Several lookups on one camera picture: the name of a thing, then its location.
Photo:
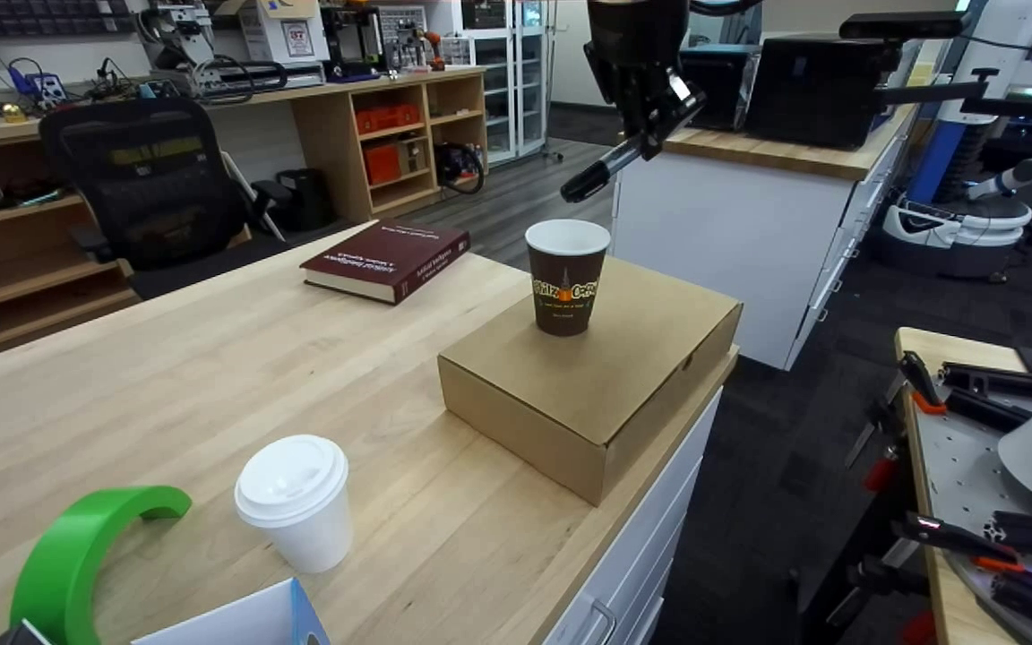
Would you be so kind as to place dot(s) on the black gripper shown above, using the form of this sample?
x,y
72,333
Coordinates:
x,y
636,40

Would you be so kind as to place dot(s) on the grey black marker pen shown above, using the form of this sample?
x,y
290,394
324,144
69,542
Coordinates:
x,y
593,180

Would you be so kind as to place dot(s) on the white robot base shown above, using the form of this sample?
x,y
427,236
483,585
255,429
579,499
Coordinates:
x,y
959,218

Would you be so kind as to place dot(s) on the brown paper coffee cup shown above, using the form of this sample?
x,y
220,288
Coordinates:
x,y
568,282

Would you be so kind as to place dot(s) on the white cup with lid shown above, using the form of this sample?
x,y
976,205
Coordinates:
x,y
298,502

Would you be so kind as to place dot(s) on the white cabinet wooden top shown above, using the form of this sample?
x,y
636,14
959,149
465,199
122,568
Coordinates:
x,y
733,228

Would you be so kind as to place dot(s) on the black case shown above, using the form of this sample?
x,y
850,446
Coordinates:
x,y
815,90

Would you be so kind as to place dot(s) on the white glass door cabinet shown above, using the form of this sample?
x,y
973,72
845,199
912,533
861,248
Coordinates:
x,y
512,72

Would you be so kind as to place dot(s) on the black bag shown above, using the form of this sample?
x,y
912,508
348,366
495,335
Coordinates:
x,y
459,168

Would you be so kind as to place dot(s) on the flat cardboard box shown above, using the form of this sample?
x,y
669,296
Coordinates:
x,y
611,380

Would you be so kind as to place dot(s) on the orange storage bins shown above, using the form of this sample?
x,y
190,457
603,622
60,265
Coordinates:
x,y
390,144

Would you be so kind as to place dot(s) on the dark red hardcover book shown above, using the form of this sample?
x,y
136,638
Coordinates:
x,y
384,260

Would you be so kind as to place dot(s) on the black 3D printer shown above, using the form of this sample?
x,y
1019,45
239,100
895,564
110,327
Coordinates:
x,y
352,38

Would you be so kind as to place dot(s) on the wooden shelf desk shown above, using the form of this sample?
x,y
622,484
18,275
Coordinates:
x,y
337,130

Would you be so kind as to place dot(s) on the black red hand tool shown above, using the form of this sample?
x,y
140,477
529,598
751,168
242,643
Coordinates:
x,y
959,396

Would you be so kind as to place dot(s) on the wooden tool workbench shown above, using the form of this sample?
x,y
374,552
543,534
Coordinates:
x,y
948,477

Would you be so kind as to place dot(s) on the black office chair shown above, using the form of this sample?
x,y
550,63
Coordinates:
x,y
153,180

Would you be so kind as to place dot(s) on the black orange screwdriver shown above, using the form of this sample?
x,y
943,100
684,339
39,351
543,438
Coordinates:
x,y
959,540

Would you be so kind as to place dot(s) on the white blue paper box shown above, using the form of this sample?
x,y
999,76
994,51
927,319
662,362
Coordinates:
x,y
242,617

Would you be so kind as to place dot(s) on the green tape roll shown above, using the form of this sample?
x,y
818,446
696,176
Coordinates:
x,y
72,550

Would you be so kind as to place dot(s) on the black camera bar on stand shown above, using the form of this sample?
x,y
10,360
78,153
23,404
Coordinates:
x,y
905,24

